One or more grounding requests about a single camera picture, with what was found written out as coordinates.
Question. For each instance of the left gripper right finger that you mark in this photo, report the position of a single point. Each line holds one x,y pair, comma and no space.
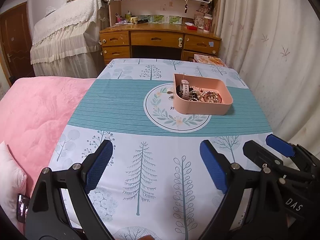
231,179

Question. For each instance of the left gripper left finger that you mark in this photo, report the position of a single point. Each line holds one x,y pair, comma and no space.
47,216

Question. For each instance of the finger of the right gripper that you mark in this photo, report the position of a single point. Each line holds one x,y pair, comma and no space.
280,145
263,158

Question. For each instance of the pink plastic tray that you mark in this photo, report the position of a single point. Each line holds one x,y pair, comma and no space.
200,95

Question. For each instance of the right hand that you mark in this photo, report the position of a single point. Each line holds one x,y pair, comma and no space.
147,237

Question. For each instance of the smartphone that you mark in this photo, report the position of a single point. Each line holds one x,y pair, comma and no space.
22,206

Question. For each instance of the white pillow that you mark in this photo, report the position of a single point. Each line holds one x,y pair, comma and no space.
13,182

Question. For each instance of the tree pattern tablecloth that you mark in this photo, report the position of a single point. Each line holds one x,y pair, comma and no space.
156,182

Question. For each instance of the red round pendant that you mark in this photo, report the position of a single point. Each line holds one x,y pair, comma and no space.
211,97

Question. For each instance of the pink watch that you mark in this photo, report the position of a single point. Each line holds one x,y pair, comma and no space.
184,89

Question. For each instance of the pink quilt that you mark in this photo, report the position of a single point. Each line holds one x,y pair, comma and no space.
34,113

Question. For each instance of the orange snack box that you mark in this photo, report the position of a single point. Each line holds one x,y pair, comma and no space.
205,59

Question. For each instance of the cream patterned curtain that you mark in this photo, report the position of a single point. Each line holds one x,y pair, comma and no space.
274,46

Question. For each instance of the red patterned cup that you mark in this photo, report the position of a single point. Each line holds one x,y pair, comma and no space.
207,24

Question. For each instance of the small red box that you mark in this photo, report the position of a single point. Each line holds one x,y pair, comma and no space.
191,27

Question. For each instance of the wooden desk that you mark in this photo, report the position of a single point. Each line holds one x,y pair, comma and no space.
156,41

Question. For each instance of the wooden bookshelf hutch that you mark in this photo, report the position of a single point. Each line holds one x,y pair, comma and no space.
177,12

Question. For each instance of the lace covered piano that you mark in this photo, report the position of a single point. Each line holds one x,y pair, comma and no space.
67,41

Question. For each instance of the brown wooden door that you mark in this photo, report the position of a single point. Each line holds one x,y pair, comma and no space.
16,42

